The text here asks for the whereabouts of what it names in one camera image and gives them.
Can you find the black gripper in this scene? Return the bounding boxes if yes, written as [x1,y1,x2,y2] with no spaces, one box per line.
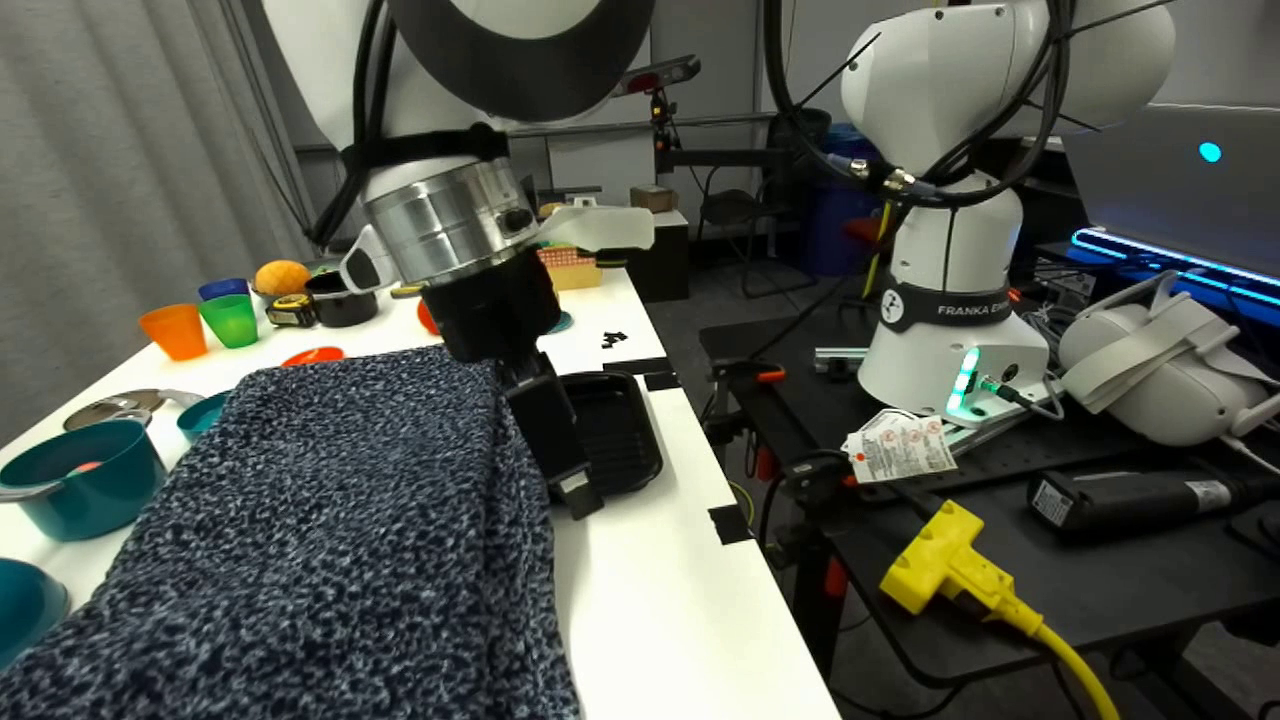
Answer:
[421,245,607,524]

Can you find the dark blue knitted sweater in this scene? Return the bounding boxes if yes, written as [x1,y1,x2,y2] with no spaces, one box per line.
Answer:
[0,346,585,720]

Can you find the pink toy basket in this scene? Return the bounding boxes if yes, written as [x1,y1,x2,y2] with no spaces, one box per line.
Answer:
[536,245,607,298]

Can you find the dark grey toy pot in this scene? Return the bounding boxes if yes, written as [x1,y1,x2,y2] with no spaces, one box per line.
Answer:
[302,270,382,332]

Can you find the orange toy plate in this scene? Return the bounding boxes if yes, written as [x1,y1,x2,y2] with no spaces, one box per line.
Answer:
[279,346,346,375]

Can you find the orange toy fruit ball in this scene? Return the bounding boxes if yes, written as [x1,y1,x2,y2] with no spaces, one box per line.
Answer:
[248,256,314,301]

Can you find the green plastic cup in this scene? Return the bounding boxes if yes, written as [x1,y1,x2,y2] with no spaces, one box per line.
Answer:
[195,291,265,355]

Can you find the white red snack packet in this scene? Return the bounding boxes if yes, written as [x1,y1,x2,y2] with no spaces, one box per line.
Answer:
[841,405,963,490]

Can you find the small teal toy pan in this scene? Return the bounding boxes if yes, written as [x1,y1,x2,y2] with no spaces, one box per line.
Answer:
[173,388,239,444]

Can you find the blue plastic cup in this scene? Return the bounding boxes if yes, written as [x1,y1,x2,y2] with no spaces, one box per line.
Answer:
[195,272,255,304]

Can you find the blue plastic bin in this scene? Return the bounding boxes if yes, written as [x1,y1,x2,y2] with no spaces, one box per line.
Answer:
[796,119,887,281]

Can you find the orange plastic cup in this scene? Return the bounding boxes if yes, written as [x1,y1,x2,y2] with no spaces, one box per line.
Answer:
[133,301,214,366]

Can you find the silver toy pot lid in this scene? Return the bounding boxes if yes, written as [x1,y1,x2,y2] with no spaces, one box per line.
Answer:
[58,386,202,438]

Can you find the teal toy pot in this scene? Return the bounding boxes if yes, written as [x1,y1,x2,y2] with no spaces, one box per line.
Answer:
[0,415,173,543]

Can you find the grey curtain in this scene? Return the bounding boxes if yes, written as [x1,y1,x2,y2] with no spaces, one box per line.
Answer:
[0,0,331,454]

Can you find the teal toy kettle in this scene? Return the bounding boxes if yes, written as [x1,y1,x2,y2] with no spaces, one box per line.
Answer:
[0,555,74,673]

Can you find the black handheld device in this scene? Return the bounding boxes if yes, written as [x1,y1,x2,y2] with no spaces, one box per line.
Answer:
[1022,464,1249,543]

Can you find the white VR headset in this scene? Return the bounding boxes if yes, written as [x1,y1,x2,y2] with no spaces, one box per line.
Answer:
[1056,270,1280,454]

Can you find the grey laptop with blue light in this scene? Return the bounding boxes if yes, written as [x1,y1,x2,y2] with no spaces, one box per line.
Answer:
[1059,101,1280,288]

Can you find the black table edge bracket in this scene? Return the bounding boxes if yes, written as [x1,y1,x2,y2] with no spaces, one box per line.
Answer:
[709,500,753,550]

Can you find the yellow power plug with cable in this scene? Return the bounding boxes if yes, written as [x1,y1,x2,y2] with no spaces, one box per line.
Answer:
[874,496,1128,720]

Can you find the black cable bundle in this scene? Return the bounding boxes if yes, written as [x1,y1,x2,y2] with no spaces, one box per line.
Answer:
[755,0,1083,217]

